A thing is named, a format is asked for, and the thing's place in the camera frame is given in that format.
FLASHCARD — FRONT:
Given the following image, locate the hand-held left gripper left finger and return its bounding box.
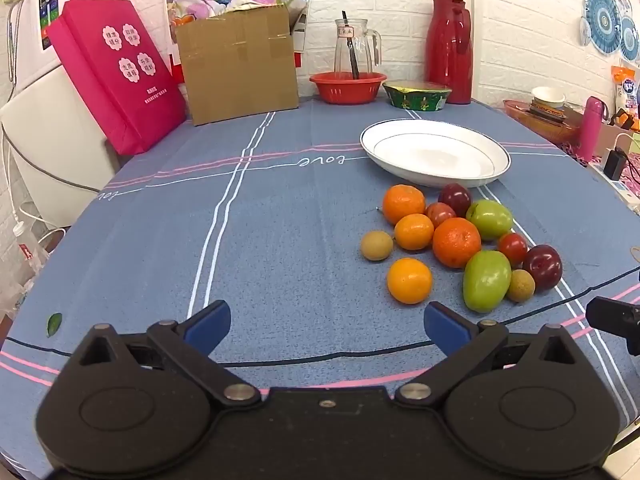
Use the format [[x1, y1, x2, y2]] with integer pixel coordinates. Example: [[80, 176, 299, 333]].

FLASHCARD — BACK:
[[65, 300, 263, 409]]

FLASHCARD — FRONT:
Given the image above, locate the glass pitcher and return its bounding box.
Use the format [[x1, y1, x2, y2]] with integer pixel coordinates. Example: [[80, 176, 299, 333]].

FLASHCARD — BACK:
[[334, 18, 383, 81]]

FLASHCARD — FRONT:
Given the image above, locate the green foil-covered bowl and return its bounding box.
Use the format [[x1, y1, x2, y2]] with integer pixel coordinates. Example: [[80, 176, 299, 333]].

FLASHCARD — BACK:
[[382, 81, 453, 111]]

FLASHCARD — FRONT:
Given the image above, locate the large blue paper fan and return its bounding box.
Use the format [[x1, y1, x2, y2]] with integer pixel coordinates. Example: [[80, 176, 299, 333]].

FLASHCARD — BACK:
[[580, 0, 622, 47]]

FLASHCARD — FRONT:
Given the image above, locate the red thermos jug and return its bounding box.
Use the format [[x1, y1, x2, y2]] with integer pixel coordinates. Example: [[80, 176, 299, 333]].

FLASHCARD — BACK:
[[425, 0, 473, 105]]

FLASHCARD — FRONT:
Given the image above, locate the green jujube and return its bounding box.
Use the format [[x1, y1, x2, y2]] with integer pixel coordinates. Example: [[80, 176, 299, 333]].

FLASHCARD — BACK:
[[466, 199, 514, 241], [462, 250, 512, 314]]

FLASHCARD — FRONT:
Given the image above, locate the large deep orange mandarin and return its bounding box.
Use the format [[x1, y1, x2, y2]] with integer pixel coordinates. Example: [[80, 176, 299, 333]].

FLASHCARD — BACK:
[[432, 217, 482, 269]]

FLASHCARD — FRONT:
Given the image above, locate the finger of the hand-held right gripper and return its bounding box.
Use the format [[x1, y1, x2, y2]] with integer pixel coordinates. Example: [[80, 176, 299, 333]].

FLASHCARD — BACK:
[[585, 296, 640, 342]]

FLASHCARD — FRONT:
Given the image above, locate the red speckled plum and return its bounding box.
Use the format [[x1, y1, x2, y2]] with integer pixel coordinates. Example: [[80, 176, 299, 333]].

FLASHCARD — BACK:
[[425, 202, 457, 228]]

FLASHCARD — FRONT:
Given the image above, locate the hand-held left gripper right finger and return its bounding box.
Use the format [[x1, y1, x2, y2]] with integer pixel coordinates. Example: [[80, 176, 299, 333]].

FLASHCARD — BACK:
[[395, 301, 585, 409]]

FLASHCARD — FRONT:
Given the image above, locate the white cabinet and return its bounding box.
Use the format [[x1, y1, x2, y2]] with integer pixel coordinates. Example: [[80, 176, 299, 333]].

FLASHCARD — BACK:
[[0, 66, 122, 229]]

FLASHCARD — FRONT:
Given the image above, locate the black power adapter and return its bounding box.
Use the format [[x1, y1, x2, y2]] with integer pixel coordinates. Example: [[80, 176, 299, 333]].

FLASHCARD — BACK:
[[602, 147, 629, 181]]

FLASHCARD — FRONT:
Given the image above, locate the dark long utensil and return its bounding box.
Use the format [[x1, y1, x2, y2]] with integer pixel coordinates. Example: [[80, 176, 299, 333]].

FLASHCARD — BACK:
[[341, 10, 360, 80]]

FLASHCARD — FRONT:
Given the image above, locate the pink tote bag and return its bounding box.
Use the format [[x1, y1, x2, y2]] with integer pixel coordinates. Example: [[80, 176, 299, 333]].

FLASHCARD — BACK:
[[46, 0, 187, 156]]

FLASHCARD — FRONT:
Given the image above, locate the yellowish orange mandarin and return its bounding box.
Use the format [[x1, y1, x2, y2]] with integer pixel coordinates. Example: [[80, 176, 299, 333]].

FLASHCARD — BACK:
[[386, 257, 433, 305]]

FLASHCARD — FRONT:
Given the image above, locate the dark red plum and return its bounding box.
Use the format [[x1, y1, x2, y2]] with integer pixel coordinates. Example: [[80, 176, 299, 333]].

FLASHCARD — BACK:
[[522, 244, 563, 291], [438, 183, 473, 218]]

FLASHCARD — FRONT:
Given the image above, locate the brown cardboard box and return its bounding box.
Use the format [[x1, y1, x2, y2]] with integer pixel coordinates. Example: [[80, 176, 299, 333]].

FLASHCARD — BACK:
[[175, 4, 301, 127]]

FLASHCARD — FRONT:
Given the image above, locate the small red tomato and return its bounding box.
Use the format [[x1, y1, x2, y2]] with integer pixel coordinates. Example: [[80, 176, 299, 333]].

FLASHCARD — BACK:
[[497, 232, 529, 267]]

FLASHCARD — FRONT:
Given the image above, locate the white power strip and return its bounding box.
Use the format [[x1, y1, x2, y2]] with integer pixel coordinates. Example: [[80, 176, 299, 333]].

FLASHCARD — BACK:
[[587, 162, 640, 207]]

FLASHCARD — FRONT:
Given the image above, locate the white orange snack bag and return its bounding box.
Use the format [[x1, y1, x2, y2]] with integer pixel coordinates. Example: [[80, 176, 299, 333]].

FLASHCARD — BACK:
[[611, 65, 640, 112]]

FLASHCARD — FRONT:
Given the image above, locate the white water purifier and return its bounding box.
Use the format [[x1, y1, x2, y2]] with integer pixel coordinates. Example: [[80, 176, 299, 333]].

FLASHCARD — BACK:
[[0, 0, 103, 92]]

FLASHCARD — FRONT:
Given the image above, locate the blue striped tablecloth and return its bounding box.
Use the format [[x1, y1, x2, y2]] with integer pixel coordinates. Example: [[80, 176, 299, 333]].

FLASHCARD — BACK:
[[0, 97, 640, 480]]

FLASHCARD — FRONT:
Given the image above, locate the pink bottle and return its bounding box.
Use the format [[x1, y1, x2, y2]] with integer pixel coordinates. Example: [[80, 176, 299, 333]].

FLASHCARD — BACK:
[[576, 96, 606, 162]]

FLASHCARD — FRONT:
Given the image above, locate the red plastic basket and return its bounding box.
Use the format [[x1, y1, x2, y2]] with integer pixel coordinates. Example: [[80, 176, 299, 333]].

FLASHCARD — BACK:
[[309, 72, 388, 105]]

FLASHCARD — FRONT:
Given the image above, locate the brown round longan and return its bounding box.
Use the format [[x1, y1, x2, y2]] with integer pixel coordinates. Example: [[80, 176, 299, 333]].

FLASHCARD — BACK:
[[360, 230, 395, 261], [507, 269, 536, 303]]

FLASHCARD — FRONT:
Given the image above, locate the white plate with dark rim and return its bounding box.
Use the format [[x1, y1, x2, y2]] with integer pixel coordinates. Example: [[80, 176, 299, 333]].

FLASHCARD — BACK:
[[360, 119, 512, 189]]

